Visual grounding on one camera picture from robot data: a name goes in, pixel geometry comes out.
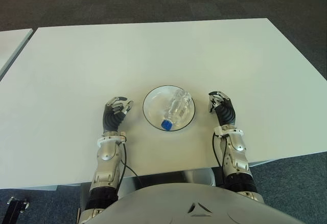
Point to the black metal stand foot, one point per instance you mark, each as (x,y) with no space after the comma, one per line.
(15,208)

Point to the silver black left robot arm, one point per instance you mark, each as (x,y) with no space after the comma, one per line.
(107,155)

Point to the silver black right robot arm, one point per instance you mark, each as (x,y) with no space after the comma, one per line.
(236,147)

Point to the white neighbouring table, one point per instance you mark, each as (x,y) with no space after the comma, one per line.
(10,45)

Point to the white robot waist housing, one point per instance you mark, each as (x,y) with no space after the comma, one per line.
(201,176)

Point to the clear water bottle blue cap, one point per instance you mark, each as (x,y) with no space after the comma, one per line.
(176,109)

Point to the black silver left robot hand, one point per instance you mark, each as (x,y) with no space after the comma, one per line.
(111,119)

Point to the grey robot torso shell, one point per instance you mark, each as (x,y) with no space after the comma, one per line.
(178,203)

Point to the white plate with black rim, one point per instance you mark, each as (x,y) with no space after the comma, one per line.
(153,106)

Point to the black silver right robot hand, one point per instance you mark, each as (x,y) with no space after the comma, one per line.
(227,112)

